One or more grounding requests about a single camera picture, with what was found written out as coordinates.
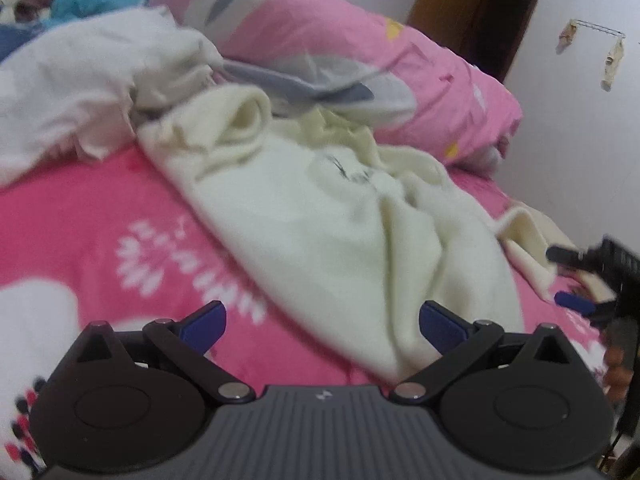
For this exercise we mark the blue denim cloth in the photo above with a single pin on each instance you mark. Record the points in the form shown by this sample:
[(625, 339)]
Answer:
[(12, 42)]

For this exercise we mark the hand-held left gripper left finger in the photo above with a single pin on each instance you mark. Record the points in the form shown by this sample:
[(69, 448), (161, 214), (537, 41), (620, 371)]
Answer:
[(205, 327)]

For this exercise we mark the long hanging cloth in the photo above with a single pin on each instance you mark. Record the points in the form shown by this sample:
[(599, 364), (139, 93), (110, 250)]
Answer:
[(612, 65)]

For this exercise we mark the pink patterned quilt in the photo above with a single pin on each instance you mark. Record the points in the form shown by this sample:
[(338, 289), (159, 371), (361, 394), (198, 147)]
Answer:
[(320, 25)]

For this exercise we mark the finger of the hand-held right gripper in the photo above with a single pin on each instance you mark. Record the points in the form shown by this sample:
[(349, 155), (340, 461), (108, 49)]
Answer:
[(572, 301), (567, 255)]

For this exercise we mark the person's right hand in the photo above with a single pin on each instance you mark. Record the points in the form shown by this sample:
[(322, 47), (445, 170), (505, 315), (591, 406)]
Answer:
[(617, 375)]

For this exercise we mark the cream sweater with deer embroidery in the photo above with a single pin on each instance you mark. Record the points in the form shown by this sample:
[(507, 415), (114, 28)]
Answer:
[(320, 220)]

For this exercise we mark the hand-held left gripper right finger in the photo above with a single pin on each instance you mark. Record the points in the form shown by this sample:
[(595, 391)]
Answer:
[(440, 330)]

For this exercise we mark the metal wall hook rack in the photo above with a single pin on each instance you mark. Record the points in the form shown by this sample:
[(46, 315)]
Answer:
[(600, 28)]

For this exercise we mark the small hanging cloth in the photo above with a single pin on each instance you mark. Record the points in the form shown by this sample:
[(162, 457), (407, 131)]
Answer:
[(566, 36)]

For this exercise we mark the wooden door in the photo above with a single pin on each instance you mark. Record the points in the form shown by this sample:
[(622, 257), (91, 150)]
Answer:
[(450, 5)]

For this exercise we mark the crumpled white cloth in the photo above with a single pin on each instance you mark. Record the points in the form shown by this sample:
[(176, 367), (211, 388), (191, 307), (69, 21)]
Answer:
[(75, 75)]

